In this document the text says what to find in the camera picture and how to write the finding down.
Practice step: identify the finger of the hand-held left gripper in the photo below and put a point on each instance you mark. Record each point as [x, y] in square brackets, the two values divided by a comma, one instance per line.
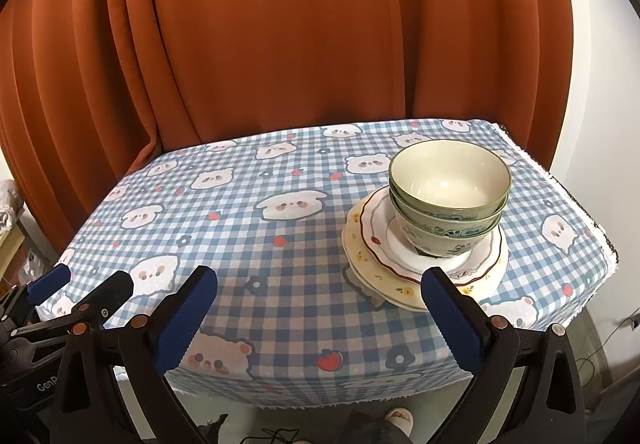
[47, 284]
[112, 294]

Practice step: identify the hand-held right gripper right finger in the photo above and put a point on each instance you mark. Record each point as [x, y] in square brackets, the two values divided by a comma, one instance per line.
[450, 319]

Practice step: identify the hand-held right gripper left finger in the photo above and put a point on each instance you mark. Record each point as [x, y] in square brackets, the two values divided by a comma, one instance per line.
[187, 319]

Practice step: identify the large round yellow-flower plate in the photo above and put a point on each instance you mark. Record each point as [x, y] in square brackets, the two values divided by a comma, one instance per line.
[492, 281]

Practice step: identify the floral ceramic bowl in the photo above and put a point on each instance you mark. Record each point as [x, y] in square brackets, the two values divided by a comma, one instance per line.
[450, 174]
[450, 218]
[440, 239]

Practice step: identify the red-rimmed white plate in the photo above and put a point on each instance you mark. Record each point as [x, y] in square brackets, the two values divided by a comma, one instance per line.
[375, 224]

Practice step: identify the wooden rack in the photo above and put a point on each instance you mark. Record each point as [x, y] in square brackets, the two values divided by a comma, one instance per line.
[12, 244]

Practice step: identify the blue checked bear tablecloth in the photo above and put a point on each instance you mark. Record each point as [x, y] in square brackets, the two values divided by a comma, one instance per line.
[275, 249]

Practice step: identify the white slipper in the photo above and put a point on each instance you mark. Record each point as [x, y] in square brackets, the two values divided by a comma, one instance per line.
[400, 420]

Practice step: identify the person's dark trouser leg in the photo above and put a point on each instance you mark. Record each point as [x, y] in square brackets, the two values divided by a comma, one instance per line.
[367, 429]

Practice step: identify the rust orange curtain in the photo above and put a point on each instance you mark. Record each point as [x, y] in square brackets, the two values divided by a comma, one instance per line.
[300, 24]

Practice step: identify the wall power plug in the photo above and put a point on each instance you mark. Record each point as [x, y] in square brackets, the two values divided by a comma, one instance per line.
[632, 324]

